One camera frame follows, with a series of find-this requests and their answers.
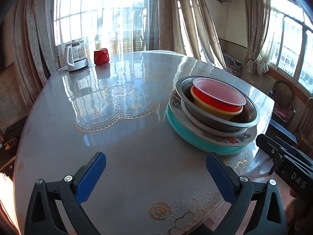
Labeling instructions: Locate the yellow plastic bowl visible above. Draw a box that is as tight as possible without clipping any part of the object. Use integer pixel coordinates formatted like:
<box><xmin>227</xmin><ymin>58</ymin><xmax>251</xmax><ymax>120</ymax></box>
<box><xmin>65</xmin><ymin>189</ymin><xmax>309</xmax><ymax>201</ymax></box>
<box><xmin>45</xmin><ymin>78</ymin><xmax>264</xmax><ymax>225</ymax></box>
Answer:
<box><xmin>191</xmin><ymin>86</ymin><xmax>243</xmax><ymax>120</ymax></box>

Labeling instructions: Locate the red mug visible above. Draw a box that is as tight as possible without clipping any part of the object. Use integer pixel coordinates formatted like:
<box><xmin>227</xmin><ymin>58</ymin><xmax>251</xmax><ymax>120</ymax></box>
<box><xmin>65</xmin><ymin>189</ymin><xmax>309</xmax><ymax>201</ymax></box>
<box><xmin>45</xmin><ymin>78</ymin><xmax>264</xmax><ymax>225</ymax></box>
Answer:
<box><xmin>94</xmin><ymin>48</ymin><xmax>110</xmax><ymax>66</ymax></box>

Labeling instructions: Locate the white glass electric kettle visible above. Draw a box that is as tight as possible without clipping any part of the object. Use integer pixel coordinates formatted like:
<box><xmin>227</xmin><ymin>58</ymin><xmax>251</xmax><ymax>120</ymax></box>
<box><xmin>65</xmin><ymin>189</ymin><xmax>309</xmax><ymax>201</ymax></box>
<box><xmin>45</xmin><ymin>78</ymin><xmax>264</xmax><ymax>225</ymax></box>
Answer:
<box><xmin>58</xmin><ymin>38</ymin><xmax>89</xmax><ymax>72</ymax></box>

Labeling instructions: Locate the beige curtain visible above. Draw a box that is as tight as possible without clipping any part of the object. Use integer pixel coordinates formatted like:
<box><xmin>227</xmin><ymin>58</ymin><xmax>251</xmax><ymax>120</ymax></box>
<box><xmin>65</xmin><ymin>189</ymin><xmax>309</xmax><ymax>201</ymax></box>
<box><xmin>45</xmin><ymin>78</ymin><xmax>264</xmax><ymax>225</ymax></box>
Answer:
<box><xmin>158</xmin><ymin>0</ymin><xmax>226</xmax><ymax>70</ymax></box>

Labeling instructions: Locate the white rose deep plate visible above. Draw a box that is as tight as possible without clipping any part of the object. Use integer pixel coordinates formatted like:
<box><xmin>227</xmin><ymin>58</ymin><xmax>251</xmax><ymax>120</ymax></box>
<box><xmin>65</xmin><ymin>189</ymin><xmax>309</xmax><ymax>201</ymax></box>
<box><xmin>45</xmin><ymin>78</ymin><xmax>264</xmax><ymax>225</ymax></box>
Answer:
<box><xmin>180</xmin><ymin>100</ymin><xmax>247</xmax><ymax>138</ymax></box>

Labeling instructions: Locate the large floral red-character plate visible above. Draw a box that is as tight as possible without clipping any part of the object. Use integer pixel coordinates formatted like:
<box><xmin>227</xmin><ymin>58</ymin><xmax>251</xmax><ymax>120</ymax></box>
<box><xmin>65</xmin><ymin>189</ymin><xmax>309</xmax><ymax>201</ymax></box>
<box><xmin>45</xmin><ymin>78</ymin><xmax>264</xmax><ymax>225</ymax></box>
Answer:
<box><xmin>169</xmin><ymin>92</ymin><xmax>257</xmax><ymax>147</ymax></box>

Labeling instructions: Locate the dark wooden chair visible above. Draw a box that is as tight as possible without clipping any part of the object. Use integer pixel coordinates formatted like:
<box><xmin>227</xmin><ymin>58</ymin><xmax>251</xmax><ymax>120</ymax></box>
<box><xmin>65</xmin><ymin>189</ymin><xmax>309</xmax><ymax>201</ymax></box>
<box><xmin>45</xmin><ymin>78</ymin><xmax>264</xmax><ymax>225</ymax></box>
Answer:
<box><xmin>269</xmin><ymin>80</ymin><xmax>296</xmax><ymax>128</ymax></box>

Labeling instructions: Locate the teal round tray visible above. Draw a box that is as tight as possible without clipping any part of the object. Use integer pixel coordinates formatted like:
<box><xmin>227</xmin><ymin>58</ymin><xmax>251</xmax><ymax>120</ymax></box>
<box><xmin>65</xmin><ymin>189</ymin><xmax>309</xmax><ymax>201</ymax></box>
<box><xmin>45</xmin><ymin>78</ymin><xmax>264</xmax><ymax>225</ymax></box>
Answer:
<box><xmin>166</xmin><ymin>104</ymin><xmax>247</xmax><ymax>155</ymax></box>

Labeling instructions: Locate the red plastic bowl white inside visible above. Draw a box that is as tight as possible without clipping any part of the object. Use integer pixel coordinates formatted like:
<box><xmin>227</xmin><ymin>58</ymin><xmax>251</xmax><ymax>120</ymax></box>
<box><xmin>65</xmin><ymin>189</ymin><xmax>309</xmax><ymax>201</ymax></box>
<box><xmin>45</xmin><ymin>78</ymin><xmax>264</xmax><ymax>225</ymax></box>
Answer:
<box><xmin>192</xmin><ymin>78</ymin><xmax>247</xmax><ymax>113</ymax></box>

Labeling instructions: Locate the right side curtain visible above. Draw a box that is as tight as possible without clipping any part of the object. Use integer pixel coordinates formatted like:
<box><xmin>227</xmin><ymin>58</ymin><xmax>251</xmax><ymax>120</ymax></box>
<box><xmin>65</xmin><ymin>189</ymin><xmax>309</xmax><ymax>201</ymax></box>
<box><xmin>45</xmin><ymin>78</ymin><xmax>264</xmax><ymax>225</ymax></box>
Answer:
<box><xmin>245</xmin><ymin>0</ymin><xmax>271</xmax><ymax>74</ymax></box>

